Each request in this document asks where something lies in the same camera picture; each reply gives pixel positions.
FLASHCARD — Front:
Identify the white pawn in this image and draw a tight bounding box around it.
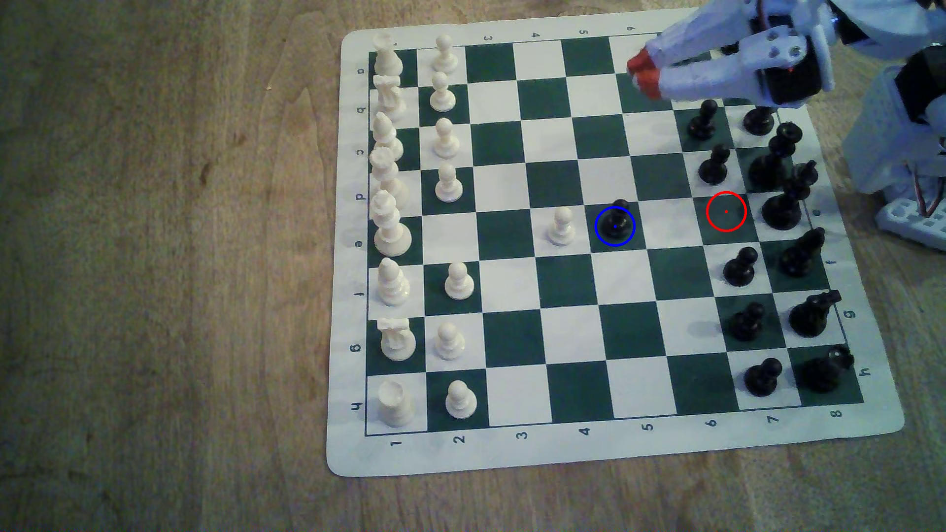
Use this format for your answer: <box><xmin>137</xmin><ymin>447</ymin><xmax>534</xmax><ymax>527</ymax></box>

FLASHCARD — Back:
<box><xmin>432</xmin><ymin>117</ymin><xmax>461</xmax><ymax>159</ymax></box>
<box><xmin>444</xmin><ymin>262</ymin><xmax>475</xmax><ymax>301</ymax></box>
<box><xmin>434</xmin><ymin>322</ymin><xmax>467</xmax><ymax>362</ymax></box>
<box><xmin>432</xmin><ymin>34</ymin><xmax>459</xmax><ymax>74</ymax></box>
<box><xmin>445</xmin><ymin>380</ymin><xmax>478</xmax><ymax>420</ymax></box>
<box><xmin>546</xmin><ymin>207</ymin><xmax>576</xmax><ymax>248</ymax></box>
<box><xmin>435</xmin><ymin>163</ymin><xmax>464</xmax><ymax>204</ymax></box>
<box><xmin>429</xmin><ymin>71</ymin><xmax>457</xmax><ymax>113</ymax></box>

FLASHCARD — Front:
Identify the black knight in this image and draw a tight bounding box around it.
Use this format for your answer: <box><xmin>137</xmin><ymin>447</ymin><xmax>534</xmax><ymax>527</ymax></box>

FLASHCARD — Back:
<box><xmin>788</xmin><ymin>290</ymin><xmax>843</xmax><ymax>339</ymax></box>

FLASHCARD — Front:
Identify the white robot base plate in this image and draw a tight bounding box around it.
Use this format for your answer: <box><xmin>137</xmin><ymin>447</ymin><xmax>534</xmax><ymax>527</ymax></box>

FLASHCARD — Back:
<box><xmin>876</xmin><ymin>188</ymin><xmax>946</xmax><ymax>254</ymax></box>

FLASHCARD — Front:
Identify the white king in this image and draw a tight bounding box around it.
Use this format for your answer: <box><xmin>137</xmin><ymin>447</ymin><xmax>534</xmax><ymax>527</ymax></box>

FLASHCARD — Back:
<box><xmin>369</xmin><ymin>190</ymin><xmax>413</xmax><ymax>258</ymax></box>

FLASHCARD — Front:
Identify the black queen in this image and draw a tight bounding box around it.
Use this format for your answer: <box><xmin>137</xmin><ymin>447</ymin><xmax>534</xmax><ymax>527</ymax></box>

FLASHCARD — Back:
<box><xmin>748</xmin><ymin>123</ymin><xmax>804</xmax><ymax>192</ymax></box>

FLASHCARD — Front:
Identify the green white chess mat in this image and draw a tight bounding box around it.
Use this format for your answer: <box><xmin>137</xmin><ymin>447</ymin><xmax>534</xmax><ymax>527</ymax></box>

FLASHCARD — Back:
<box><xmin>325</xmin><ymin>3</ymin><xmax>906</xmax><ymax>479</ymax></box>

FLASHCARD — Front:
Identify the white rook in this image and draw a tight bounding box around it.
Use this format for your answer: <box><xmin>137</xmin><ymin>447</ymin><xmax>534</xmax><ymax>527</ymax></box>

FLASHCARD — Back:
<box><xmin>372</xmin><ymin>31</ymin><xmax>405</xmax><ymax>76</ymax></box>
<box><xmin>377</xmin><ymin>380</ymin><xmax>416</xmax><ymax>428</ymax></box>

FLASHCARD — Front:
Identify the black pawn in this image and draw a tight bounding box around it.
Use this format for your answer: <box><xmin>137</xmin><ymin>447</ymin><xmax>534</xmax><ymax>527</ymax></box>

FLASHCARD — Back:
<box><xmin>723</xmin><ymin>247</ymin><xmax>760</xmax><ymax>288</ymax></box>
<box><xmin>687</xmin><ymin>100</ymin><xmax>719</xmax><ymax>141</ymax></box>
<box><xmin>743</xmin><ymin>358</ymin><xmax>783</xmax><ymax>398</ymax></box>
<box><xmin>597</xmin><ymin>199</ymin><xmax>637</xmax><ymax>246</ymax></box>
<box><xmin>729</xmin><ymin>301</ymin><xmax>767</xmax><ymax>342</ymax></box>
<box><xmin>698</xmin><ymin>144</ymin><xmax>731</xmax><ymax>186</ymax></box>

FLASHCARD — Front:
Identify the black king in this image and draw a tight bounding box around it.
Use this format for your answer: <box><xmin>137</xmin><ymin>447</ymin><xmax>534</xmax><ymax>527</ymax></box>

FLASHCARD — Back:
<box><xmin>761</xmin><ymin>160</ymin><xmax>820</xmax><ymax>232</ymax></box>

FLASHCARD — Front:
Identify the white knight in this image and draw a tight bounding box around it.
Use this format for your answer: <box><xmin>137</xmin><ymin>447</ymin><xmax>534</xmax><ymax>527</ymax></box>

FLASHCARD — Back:
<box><xmin>377</xmin><ymin>318</ymin><xmax>418</xmax><ymax>362</ymax></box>
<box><xmin>372</xmin><ymin>74</ymin><xmax>408</xmax><ymax>123</ymax></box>

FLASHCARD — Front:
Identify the black bishop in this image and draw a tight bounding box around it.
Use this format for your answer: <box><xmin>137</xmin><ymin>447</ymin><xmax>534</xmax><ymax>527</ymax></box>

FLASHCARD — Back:
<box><xmin>743</xmin><ymin>105</ymin><xmax>777</xmax><ymax>137</ymax></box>
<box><xmin>778</xmin><ymin>228</ymin><xmax>826</xmax><ymax>279</ymax></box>

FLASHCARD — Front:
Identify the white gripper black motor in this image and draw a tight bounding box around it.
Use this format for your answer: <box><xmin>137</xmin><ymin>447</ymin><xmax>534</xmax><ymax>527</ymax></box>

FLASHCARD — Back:
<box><xmin>627</xmin><ymin>0</ymin><xmax>836</xmax><ymax>108</ymax></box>

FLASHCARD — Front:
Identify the white queen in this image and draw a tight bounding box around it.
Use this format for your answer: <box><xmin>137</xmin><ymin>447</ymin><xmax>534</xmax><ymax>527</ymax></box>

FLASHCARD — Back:
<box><xmin>368</xmin><ymin>146</ymin><xmax>409</xmax><ymax>208</ymax></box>

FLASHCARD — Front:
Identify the black rook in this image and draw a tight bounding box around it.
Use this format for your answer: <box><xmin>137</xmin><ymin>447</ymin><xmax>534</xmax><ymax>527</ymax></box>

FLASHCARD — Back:
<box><xmin>802</xmin><ymin>346</ymin><xmax>856</xmax><ymax>394</ymax></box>

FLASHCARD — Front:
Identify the white bishop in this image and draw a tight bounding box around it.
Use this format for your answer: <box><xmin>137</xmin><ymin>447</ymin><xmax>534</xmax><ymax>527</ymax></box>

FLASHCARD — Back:
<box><xmin>377</xmin><ymin>257</ymin><xmax>412</xmax><ymax>307</ymax></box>
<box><xmin>371</xmin><ymin>111</ymin><xmax>405</xmax><ymax>162</ymax></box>

